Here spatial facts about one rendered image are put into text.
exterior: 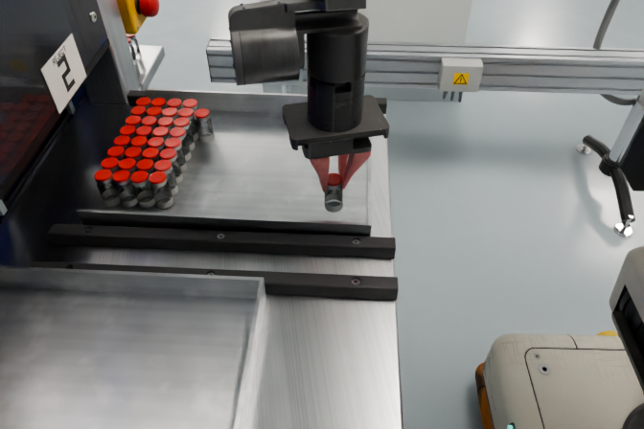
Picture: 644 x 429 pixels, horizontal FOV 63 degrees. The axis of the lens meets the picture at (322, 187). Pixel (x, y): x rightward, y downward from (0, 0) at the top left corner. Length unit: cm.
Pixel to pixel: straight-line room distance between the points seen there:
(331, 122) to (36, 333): 36
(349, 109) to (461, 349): 117
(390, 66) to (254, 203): 108
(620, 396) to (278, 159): 91
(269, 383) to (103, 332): 18
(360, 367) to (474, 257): 131
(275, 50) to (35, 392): 38
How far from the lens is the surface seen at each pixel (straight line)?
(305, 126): 54
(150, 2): 90
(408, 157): 214
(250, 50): 48
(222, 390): 53
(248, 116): 82
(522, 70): 177
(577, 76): 185
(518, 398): 126
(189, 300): 59
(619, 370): 138
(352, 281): 57
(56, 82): 70
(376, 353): 55
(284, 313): 57
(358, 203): 67
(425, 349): 159
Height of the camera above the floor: 136
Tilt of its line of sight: 43 degrees down
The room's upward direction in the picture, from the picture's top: straight up
